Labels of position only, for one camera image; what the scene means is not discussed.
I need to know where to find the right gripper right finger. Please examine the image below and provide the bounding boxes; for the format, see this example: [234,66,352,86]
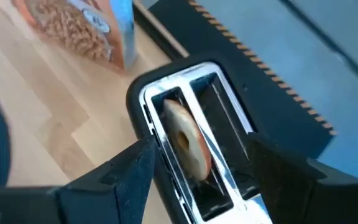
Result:
[246,132,358,224]

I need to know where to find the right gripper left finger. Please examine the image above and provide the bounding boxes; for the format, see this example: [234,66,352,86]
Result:
[0,135,157,224]

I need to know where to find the bagel half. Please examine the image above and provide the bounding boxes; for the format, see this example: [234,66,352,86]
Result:
[162,98,213,182]

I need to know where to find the Cheerios cereal box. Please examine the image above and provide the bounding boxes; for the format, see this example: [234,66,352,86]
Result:
[11,0,139,74]

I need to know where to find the black chrome toaster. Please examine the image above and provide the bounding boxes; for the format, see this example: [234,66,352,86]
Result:
[125,53,279,224]

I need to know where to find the black aluminium table frame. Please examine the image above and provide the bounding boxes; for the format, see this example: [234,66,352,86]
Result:
[132,0,190,62]

